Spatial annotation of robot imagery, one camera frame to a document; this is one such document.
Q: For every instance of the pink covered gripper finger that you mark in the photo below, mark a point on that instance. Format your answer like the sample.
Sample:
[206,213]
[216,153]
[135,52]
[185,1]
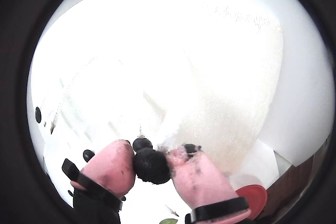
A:
[199,179]
[110,169]

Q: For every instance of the dark blueberry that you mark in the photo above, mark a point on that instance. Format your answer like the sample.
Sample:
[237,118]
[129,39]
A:
[38,115]
[142,144]
[151,166]
[88,155]

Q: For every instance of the red collapsible cup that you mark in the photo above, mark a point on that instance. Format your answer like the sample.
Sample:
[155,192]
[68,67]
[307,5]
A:
[252,200]

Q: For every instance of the green leaf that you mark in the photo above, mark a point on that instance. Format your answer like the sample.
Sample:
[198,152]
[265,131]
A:
[168,221]

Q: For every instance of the white paper sheet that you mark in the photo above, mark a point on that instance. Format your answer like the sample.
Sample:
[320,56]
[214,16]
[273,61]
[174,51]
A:
[262,161]

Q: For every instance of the white foam board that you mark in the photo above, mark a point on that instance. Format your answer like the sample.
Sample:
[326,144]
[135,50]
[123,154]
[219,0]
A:
[210,77]

